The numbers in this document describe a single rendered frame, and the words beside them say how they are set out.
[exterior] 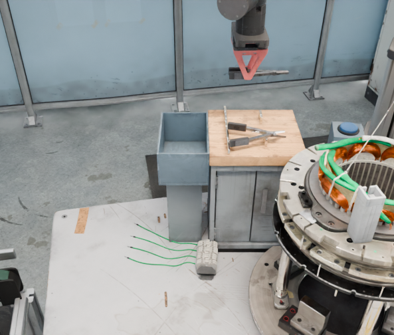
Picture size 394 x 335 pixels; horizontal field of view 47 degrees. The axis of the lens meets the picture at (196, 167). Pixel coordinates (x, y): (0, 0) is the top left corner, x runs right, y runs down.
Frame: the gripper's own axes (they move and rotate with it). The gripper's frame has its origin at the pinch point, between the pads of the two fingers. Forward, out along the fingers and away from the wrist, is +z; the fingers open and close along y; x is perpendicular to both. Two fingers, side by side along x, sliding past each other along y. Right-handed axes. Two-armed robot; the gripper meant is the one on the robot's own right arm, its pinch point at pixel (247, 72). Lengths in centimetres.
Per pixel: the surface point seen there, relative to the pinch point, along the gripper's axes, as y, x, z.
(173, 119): -4.2, -16.3, 13.8
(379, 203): 40.1, 14.5, 0.7
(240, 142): 11.7, -2.0, 9.6
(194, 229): 10.2, -11.9, 35.8
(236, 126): 5.9, -2.5, 9.5
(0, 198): -97, -116, 118
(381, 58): -197, 116, 89
